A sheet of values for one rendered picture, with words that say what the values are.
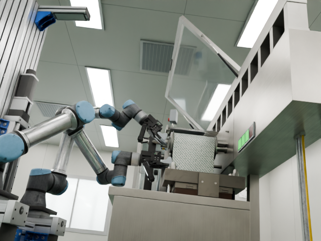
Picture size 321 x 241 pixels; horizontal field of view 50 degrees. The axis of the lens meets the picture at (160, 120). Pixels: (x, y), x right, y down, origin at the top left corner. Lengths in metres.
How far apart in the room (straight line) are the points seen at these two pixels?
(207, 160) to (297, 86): 0.85
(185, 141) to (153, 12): 1.77
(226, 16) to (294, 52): 2.15
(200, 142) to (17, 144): 0.98
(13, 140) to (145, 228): 0.68
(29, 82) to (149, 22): 1.76
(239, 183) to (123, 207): 0.58
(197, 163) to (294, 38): 0.90
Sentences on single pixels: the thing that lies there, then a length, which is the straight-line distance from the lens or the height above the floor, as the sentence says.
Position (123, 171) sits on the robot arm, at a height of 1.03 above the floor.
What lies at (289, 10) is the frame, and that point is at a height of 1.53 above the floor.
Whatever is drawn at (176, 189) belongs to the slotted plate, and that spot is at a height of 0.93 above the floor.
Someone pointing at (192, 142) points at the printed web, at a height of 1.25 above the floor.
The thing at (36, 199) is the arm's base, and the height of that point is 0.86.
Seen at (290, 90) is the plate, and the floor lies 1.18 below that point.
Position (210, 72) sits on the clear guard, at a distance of 2.32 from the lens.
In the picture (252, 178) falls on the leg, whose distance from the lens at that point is 2.14.
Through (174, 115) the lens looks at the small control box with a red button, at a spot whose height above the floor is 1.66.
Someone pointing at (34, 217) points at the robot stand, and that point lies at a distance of 2.07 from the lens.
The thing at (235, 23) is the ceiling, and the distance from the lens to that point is 3.51.
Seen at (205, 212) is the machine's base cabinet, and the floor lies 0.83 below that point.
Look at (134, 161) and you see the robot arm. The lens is 1.88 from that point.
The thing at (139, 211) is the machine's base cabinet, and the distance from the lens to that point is 1.59.
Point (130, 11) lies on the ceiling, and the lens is 3.47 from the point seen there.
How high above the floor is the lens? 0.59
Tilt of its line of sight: 23 degrees up
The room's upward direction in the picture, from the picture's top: 6 degrees clockwise
